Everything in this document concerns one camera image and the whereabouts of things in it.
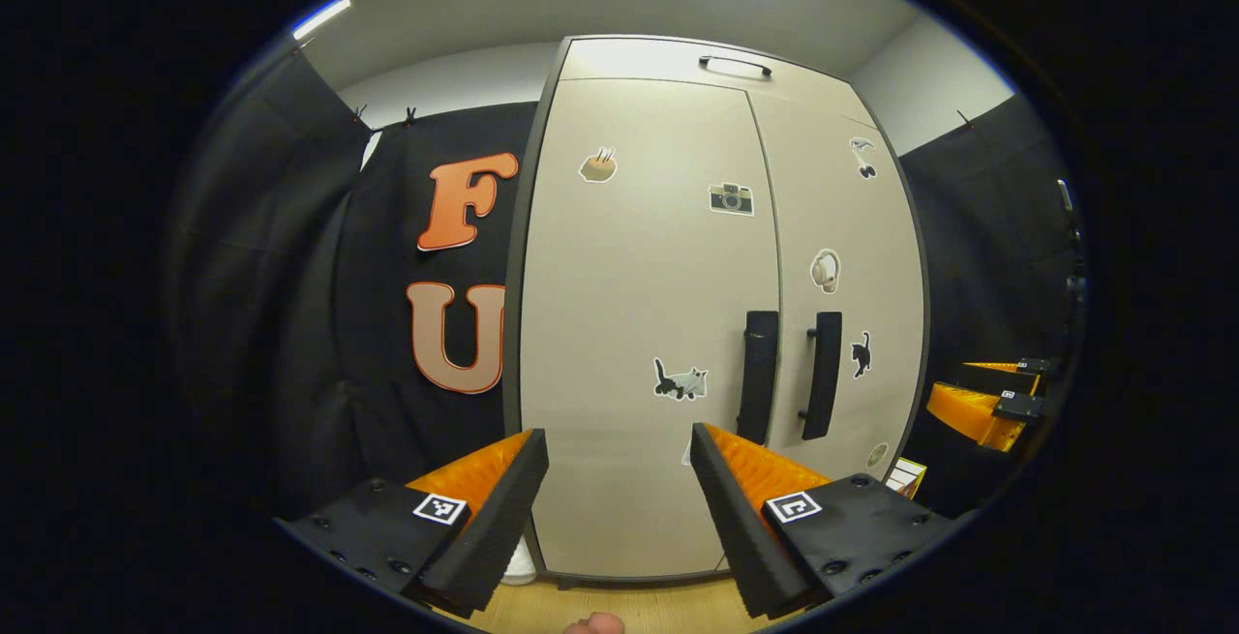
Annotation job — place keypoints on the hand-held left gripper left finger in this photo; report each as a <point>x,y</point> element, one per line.
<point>503,518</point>

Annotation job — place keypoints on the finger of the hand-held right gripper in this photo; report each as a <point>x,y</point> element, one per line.
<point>973,411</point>
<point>1002,378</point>

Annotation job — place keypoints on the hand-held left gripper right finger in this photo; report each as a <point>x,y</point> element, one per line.
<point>740,528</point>

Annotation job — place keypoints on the white shoe cabinet door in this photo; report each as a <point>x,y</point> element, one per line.
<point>629,305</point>
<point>886,276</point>

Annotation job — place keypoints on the white shoe cabinet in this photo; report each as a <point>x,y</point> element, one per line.
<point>629,58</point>

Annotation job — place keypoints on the white ribbed object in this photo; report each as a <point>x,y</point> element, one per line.
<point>521,564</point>

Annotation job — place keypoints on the black backdrop cloth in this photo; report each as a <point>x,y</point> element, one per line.
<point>290,324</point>

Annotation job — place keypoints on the small ceiling light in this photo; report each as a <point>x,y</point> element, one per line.
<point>321,17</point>

